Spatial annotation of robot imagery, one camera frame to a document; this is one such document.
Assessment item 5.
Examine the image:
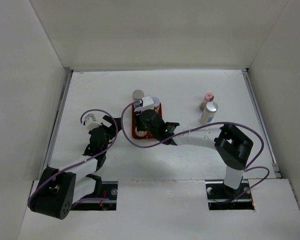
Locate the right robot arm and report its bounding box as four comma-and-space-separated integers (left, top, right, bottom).
138, 110, 254, 198

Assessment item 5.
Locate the silver cap white bottle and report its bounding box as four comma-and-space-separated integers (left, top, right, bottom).
199, 101, 218, 125

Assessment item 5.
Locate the red rectangular tray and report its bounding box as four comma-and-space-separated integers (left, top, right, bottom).
131, 102, 162, 140

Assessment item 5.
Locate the right aluminium table rail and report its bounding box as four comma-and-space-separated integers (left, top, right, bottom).
242, 68, 282, 179

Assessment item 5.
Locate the tall blue label spice bottle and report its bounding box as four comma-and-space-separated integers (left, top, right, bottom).
132, 89, 145, 101

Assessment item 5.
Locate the purple cable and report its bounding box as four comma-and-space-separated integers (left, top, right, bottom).
27, 109, 119, 211
121, 100, 271, 203

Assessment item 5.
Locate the pink cap bottle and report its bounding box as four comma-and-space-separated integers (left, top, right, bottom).
199, 92, 215, 111

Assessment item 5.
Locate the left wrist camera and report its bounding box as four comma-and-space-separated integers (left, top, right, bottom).
84, 119, 101, 131

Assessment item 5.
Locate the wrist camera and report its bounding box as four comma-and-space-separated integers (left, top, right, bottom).
84, 119, 101, 131
141, 95, 155, 111

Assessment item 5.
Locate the cream yellow cap bottle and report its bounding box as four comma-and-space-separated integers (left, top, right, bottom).
135, 130, 148, 138

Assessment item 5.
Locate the left aluminium table rail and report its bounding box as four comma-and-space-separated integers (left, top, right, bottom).
38, 67, 74, 177

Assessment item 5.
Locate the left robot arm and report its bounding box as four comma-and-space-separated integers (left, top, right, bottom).
27, 115, 122, 220

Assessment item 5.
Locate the aluminium table rail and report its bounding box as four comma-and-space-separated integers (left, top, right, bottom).
38, 67, 74, 177
242, 68, 282, 179

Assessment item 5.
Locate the small jar red label lid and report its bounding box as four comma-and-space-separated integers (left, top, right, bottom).
134, 106, 143, 114

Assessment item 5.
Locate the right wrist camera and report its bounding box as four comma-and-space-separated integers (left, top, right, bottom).
141, 95, 155, 111

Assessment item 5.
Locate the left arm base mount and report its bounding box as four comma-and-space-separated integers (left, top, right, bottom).
71, 174, 119, 211

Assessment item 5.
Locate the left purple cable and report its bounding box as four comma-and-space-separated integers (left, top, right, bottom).
27, 109, 119, 211

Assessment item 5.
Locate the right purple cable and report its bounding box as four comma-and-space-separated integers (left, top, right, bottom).
121, 100, 271, 203

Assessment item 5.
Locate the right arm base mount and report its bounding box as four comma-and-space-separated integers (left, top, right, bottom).
205, 180, 255, 211

